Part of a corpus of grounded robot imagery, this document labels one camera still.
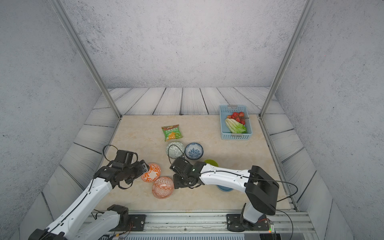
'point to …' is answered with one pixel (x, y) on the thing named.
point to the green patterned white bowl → (175, 150)
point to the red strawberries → (239, 116)
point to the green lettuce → (235, 127)
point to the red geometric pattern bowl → (163, 187)
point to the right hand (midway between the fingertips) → (177, 184)
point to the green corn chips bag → (171, 132)
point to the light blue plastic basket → (226, 110)
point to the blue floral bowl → (194, 151)
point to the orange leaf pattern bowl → (153, 174)
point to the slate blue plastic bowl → (224, 189)
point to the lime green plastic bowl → (211, 162)
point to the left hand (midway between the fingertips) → (147, 169)
